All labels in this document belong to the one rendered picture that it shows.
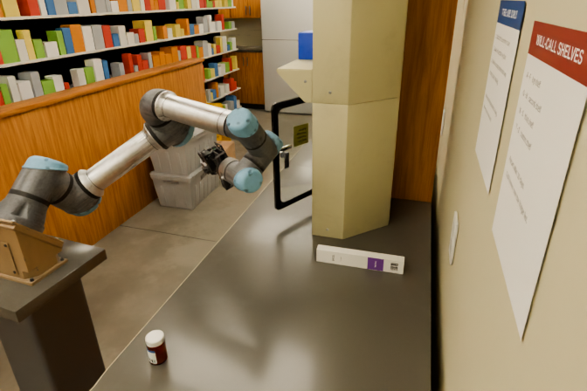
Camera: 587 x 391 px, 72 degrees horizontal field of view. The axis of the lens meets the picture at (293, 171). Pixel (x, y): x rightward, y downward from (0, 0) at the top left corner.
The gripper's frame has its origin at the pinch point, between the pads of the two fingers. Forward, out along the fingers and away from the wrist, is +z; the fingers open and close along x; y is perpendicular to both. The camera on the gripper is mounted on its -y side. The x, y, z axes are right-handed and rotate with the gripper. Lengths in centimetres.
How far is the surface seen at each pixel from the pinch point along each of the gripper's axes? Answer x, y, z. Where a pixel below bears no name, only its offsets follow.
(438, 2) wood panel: -86, 18, -39
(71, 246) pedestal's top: 52, -5, 12
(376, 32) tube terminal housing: -51, 23, -44
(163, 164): -15, -79, 202
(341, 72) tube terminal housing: -38, 17, -40
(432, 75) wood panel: -78, -5, -39
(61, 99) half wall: 21, 9, 175
